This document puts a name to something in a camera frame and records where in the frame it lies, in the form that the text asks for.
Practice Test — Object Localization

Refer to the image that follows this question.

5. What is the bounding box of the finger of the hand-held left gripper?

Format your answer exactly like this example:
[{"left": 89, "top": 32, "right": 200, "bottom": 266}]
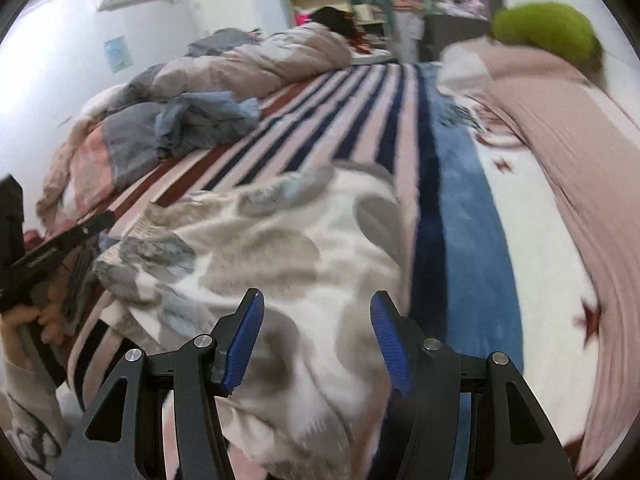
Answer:
[
  {"left": 22, "top": 210, "right": 117, "bottom": 266},
  {"left": 62, "top": 242, "right": 98, "bottom": 321}
]

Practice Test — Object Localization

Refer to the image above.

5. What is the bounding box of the blue wall poster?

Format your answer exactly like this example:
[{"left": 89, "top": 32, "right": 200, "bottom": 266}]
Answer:
[{"left": 103, "top": 36, "right": 133, "bottom": 73}]

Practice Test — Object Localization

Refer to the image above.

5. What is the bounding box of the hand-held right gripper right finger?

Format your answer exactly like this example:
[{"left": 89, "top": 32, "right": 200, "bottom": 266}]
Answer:
[{"left": 370, "top": 291, "right": 576, "bottom": 480}]

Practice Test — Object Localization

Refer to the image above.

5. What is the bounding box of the striped fleece blanket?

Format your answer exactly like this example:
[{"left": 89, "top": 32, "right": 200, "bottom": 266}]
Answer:
[{"left": 22, "top": 62, "right": 608, "bottom": 480}]

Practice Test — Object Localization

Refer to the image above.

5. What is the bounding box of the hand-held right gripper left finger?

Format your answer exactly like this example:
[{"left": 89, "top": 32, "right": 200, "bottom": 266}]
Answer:
[{"left": 52, "top": 288, "right": 266, "bottom": 480}]

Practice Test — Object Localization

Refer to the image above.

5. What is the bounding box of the green plush toy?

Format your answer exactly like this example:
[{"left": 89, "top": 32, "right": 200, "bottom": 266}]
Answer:
[{"left": 490, "top": 2, "right": 606, "bottom": 68}]

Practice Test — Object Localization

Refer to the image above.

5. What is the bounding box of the crumpled blue garment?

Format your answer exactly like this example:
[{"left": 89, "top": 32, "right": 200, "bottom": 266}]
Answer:
[{"left": 154, "top": 91, "right": 261, "bottom": 158}]

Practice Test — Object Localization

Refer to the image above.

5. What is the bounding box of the person's left forearm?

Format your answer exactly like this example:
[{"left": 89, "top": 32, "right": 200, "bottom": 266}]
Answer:
[{"left": 0, "top": 355, "right": 71, "bottom": 471}]

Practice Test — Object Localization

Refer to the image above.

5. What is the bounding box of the white door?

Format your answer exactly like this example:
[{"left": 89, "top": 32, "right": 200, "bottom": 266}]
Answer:
[{"left": 190, "top": 0, "right": 263, "bottom": 41}]

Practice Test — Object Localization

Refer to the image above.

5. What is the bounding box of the pink and grey quilt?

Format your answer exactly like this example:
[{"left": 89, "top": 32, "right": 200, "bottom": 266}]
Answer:
[{"left": 37, "top": 22, "right": 353, "bottom": 233}]

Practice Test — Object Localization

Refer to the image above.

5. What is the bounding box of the pink pillow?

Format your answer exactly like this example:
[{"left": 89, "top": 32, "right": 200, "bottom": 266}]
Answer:
[{"left": 437, "top": 40, "right": 640, "bottom": 476}]

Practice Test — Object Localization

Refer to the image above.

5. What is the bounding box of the black plush toy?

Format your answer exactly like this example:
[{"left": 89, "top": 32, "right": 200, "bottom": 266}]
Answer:
[{"left": 309, "top": 6, "right": 371, "bottom": 53}]

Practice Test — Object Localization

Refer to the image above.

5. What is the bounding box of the patterned beige blanket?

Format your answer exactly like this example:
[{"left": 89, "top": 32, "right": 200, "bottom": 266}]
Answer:
[{"left": 92, "top": 160, "right": 418, "bottom": 480}]

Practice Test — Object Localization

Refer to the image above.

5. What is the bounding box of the person's left hand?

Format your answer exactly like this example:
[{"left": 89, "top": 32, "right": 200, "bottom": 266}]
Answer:
[{"left": 0, "top": 304, "right": 68, "bottom": 348}]

